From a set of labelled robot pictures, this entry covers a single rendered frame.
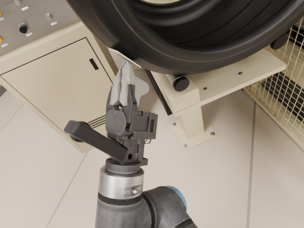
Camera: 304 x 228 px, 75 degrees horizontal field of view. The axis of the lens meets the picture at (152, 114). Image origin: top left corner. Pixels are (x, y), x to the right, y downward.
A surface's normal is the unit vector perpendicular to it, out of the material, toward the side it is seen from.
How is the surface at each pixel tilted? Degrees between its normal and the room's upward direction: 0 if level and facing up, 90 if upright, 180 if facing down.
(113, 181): 38
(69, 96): 90
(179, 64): 98
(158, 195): 48
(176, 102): 90
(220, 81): 0
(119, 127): 42
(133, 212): 73
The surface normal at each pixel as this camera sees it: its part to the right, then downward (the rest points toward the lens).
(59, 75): 0.29, 0.69
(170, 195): 0.43, -0.83
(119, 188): 0.11, 0.03
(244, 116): -0.27, -0.60
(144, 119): 0.66, 0.07
